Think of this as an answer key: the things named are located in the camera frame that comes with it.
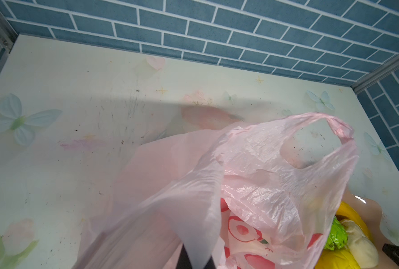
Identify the green fake fruit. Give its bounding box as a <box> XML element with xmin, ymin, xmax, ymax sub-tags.
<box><xmin>324</xmin><ymin>216</ymin><xmax>348</xmax><ymax>251</ymax></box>

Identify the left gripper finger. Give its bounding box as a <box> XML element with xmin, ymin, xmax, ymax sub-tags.
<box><xmin>176</xmin><ymin>245</ymin><xmax>216</xmax><ymax>269</ymax></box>

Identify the cream fake garlic bulb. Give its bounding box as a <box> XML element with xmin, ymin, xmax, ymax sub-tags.
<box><xmin>340</xmin><ymin>219</ymin><xmax>379</xmax><ymax>269</ymax></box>

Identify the pink plastic bag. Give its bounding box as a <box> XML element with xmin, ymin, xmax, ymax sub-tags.
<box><xmin>74</xmin><ymin>112</ymin><xmax>359</xmax><ymax>269</ymax></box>

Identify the yellow fake lemon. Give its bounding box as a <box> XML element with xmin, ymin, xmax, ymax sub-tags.
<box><xmin>315</xmin><ymin>202</ymin><xmax>373</xmax><ymax>269</ymax></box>

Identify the peach lotus shaped bowl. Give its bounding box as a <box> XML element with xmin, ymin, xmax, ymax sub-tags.
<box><xmin>340</xmin><ymin>189</ymin><xmax>399</xmax><ymax>269</ymax></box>

